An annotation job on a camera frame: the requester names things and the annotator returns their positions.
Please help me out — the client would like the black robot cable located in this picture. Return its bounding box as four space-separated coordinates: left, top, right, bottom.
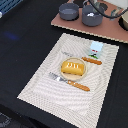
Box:
87 0 128 20

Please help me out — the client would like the beige bowl on stove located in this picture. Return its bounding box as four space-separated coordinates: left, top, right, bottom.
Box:
122 13 128 30

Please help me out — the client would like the beige woven placemat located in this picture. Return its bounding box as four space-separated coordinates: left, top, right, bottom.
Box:
18 33 119 128

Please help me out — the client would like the orange toy bread loaf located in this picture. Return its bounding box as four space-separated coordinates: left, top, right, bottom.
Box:
61 61 84 75

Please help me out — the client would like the white blue toy tube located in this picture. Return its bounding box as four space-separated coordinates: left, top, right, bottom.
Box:
87 13 94 17

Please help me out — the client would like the knife with orange handle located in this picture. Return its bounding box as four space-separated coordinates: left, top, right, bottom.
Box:
61 51 102 65

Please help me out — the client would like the fork with orange handle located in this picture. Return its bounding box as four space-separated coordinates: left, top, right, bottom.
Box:
49 72 90 91

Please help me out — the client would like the large grey pot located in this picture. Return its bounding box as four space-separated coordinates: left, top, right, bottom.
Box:
82 1 104 27

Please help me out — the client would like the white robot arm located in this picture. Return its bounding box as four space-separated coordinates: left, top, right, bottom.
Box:
99 0 128 9

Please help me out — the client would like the light blue milk carton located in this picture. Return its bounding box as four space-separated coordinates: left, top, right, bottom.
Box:
89 41 103 59

